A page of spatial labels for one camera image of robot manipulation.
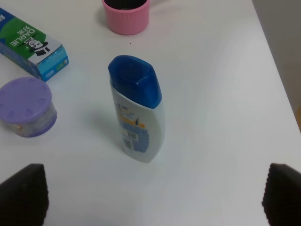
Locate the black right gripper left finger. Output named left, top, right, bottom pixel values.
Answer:
left=0, top=163, right=49, bottom=226

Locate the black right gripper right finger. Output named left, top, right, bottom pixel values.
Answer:
left=262, top=163, right=301, bottom=226

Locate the purple lidded round container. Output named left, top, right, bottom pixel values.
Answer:
left=0, top=77, right=57, bottom=137

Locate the blue green toothpaste box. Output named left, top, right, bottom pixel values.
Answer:
left=0, top=8, right=69, bottom=81

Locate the white blue-capped shampoo bottle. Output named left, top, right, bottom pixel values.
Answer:
left=108, top=55, right=166, bottom=163

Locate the pink toy saucepan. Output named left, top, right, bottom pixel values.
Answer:
left=102, top=0, right=150, bottom=35

